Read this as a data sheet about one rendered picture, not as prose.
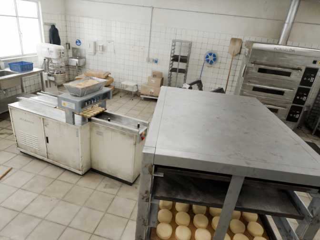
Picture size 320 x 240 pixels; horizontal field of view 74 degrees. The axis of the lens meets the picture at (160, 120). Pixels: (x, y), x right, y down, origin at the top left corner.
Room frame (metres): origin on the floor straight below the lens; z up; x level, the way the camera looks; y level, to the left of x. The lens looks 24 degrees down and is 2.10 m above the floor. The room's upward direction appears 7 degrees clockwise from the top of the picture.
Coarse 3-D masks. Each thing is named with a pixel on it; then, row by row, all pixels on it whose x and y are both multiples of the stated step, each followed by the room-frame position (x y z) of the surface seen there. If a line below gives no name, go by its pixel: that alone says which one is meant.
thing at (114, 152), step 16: (96, 128) 2.50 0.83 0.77; (112, 128) 2.42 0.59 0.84; (96, 144) 2.50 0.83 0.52; (112, 144) 2.42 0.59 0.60; (128, 144) 2.34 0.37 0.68; (96, 160) 2.50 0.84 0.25; (112, 160) 2.41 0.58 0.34; (128, 160) 2.33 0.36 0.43; (112, 176) 2.45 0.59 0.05; (128, 176) 2.33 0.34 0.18
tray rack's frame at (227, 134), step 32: (160, 96) 0.88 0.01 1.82; (192, 96) 0.94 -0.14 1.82; (224, 96) 1.00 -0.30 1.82; (160, 128) 0.57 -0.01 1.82; (192, 128) 0.60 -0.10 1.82; (224, 128) 0.62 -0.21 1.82; (256, 128) 0.65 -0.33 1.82; (288, 128) 0.69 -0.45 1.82; (160, 160) 0.43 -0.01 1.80; (192, 160) 0.42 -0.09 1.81; (224, 160) 0.43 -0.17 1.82; (256, 160) 0.45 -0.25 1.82; (288, 160) 0.47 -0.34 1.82; (224, 224) 0.43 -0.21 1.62
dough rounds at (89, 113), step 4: (56, 108) 2.70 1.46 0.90; (88, 108) 2.79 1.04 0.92; (92, 108) 2.81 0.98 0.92; (96, 108) 2.82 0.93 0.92; (100, 108) 2.85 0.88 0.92; (84, 112) 2.63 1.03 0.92; (88, 112) 2.64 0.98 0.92; (92, 112) 2.68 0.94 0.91; (96, 112) 2.68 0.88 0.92; (84, 116) 2.55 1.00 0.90; (88, 116) 2.53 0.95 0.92
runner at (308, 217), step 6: (288, 192) 0.52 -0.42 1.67; (294, 192) 0.50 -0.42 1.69; (294, 198) 0.49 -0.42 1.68; (294, 204) 0.48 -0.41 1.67; (300, 204) 0.46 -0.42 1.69; (300, 210) 0.45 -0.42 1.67; (306, 210) 0.44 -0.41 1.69; (306, 216) 0.43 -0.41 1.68; (312, 216) 0.41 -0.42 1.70; (300, 222) 0.42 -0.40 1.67; (306, 222) 0.42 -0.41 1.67
